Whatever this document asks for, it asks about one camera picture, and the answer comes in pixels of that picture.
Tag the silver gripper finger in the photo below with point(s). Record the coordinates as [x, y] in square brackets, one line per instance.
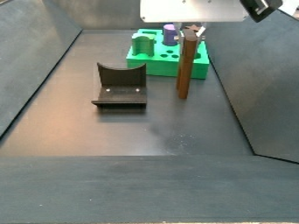
[201, 33]
[178, 27]

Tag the white gripper body one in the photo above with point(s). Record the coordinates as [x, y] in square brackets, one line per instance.
[160, 11]

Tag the brown square-circle object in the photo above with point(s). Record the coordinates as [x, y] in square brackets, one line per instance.
[185, 71]

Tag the black curved fixture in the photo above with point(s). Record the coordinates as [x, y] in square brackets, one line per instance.
[122, 86]

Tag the purple cylinder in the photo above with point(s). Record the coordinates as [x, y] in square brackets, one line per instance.
[169, 35]

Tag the brown star peg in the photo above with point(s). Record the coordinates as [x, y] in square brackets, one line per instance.
[195, 28]

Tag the green arch block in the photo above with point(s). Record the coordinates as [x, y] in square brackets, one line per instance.
[143, 44]

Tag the green shape-sorter base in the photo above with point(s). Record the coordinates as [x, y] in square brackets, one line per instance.
[165, 62]

